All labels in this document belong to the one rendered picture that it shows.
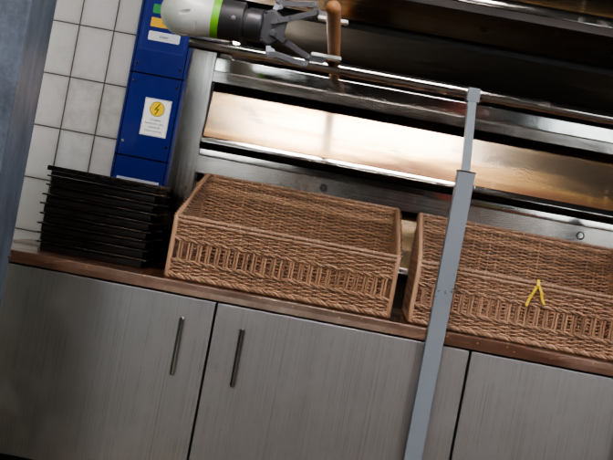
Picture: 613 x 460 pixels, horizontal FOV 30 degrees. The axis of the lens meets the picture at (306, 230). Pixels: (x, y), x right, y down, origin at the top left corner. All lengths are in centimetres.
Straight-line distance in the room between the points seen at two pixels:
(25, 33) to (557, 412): 146
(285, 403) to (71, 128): 109
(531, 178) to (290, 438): 105
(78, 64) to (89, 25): 12
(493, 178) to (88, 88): 117
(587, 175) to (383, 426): 101
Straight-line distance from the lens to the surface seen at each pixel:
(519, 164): 326
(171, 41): 327
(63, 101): 334
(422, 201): 322
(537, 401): 273
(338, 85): 324
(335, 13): 226
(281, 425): 272
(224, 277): 274
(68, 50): 335
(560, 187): 326
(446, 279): 263
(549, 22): 316
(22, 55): 213
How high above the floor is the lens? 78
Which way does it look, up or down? 1 degrees down
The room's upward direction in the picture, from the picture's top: 11 degrees clockwise
